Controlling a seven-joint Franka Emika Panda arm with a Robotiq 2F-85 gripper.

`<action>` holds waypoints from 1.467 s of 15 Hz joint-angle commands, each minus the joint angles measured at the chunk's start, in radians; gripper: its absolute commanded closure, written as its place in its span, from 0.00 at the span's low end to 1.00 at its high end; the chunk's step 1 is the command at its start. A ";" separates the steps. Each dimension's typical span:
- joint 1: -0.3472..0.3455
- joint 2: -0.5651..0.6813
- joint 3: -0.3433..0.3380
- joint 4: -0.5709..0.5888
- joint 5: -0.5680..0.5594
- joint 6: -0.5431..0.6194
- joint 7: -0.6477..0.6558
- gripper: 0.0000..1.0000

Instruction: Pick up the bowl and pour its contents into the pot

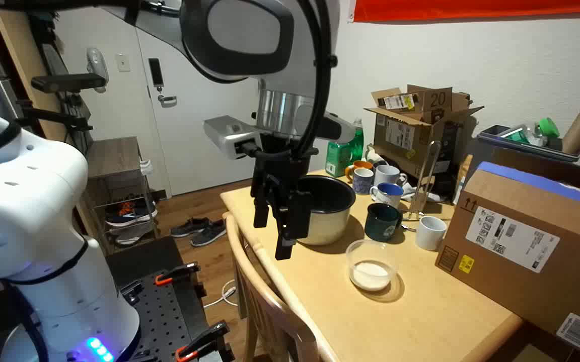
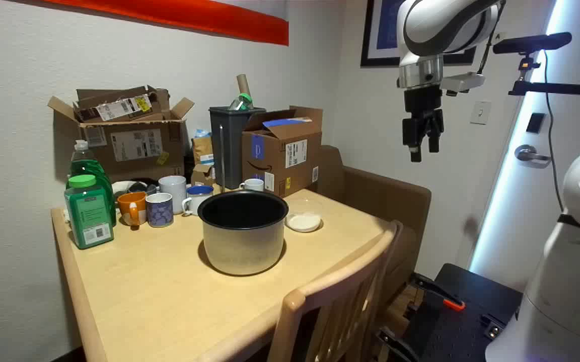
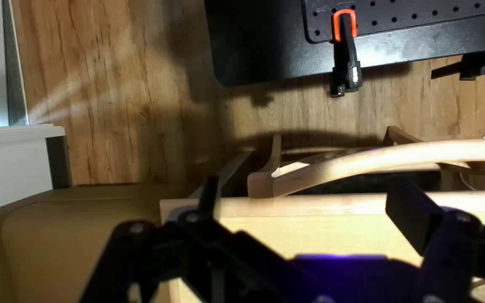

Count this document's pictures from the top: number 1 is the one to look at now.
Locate metal cooking pot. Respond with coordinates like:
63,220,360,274
301,175,356,245

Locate small white cup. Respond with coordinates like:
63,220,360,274
417,215,448,251

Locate red wall banner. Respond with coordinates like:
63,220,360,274
352,0,580,21

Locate wooden chair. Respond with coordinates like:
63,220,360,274
224,212,320,362

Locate green rectangular container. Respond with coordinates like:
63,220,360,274
324,140,349,176

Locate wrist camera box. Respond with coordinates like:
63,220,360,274
204,116,258,158

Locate wooden shoe shelf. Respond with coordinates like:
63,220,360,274
83,136,158,254

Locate wall light switch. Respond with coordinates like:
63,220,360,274
114,52,132,73

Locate dark grey trash bin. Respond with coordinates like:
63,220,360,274
470,124,577,175

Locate tall white mug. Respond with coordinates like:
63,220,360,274
375,165,406,184

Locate orange handled clamp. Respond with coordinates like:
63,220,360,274
154,261,199,288

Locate blue patterned mug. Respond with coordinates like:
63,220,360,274
352,167,375,194

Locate orange mug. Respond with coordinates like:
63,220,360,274
344,161,375,179

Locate large cardboard box with labels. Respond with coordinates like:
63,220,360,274
436,161,580,349

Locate dark shoes on floor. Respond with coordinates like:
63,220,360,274
171,217,226,247

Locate dark green mug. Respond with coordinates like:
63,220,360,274
364,202,403,242

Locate green plastic bottle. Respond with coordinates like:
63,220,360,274
350,118,364,163

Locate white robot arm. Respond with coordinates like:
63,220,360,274
0,0,341,362

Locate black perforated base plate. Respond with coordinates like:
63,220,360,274
107,238,234,362

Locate white door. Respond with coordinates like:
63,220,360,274
138,31,258,194

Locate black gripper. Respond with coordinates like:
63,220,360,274
250,135,314,259

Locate clear glass bowl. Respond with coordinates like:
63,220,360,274
346,239,396,293

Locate white mug blue rim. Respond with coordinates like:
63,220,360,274
371,183,403,204

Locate open cardboard box stack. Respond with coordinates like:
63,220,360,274
371,85,479,176

